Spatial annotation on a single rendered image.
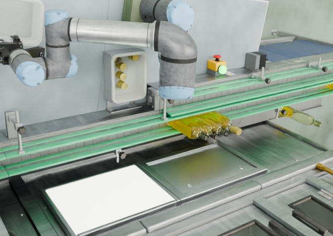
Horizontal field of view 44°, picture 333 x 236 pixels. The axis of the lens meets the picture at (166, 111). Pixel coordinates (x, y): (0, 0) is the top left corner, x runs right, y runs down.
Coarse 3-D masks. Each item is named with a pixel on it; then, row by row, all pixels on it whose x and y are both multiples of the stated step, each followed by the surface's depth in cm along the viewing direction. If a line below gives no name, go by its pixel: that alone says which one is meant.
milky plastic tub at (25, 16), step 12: (0, 0) 152; (12, 0) 155; (24, 0) 150; (36, 0) 152; (0, 12) 154; (12, 12) 156; (24, 12) 158; (36, 12) 158; (0, 24) 155; (12, 24) 157; (24, 24) 160; (36, 24) 159; (0, 36) 156; (24, 36) 161; (36, 36) 159
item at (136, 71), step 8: (112, 56) 179; (120, 56) 178; (144, 56) 185; (112, 64) 177; (128, 64) 190; (136, 64) 191; (144, 64) 186; (112, 72) 178; (128, 72) 191; (136, 72) 193; (144, 72) 188; (112, 80) 179; (128, 80) 192; (136, 80) 194; (144, 80) 189; (112, 88) 181; (120, 88) 191; (128, 88) 194; (136, 88) 195; (144, 88) 190; (112, 96) 182; (120, 96) 189; (128, 96) 190; (136, 96) 191; (144, 96) 192
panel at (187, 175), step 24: (216, 144) 204; (120, 168) 178; (144, 168) 179; (168, 168) 181; (192, 168) 182; (216, 168) 182; (240, 168) 182; (264, 168) 182; (168, 192) 162; (192, 192) 162; (144, 216) 150
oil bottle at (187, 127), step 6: (174, 120) 194; (180, 120) 191; (186, 120) 191; (174, 126) 195; (180, 126) 190; (186, 126) 186; (192, 126) 185; (198, 126) 185; (186, 132) 187; (192, 132) 183; (192, 138) 185
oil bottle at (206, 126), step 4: (192, 116) 197; (192, 120) 192; (196, 120) 192; (200, 120) 192; (204, 120) 193; (200, 124) 188; (204, 124) 188; (208, 124) 189; (204, 128) 186; (208, 128) 186; (212, 128) 188; (204, 132) 186
